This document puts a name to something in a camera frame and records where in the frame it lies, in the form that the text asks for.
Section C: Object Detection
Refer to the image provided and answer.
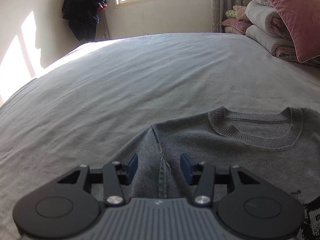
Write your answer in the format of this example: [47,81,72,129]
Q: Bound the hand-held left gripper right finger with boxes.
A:
[180,153,262,207]

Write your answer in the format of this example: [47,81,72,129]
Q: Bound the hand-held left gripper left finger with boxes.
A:
[57,153,139,207]

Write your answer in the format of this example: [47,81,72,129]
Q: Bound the grey knit sweater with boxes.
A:
[117,106,320,240]

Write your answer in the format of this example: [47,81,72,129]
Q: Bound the dark hanging clothes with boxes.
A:
[62,0,108,42]

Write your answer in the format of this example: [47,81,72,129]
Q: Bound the bed with grey sheet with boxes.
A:
[0,32,320,240]

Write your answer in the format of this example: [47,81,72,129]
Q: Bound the small pink pillow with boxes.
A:
[221,17,253,34]

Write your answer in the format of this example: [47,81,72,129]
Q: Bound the folded grey pink quilt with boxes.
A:
[245,0,320,67]

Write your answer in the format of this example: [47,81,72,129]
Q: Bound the mauve folded cloth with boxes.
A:
[232,5,251,22]

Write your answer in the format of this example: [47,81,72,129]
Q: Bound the grey patterned curtain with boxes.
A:
[210,0,250,33]

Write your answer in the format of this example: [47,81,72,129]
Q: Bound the large pink velvet pillow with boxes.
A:
[247,0,320,63]

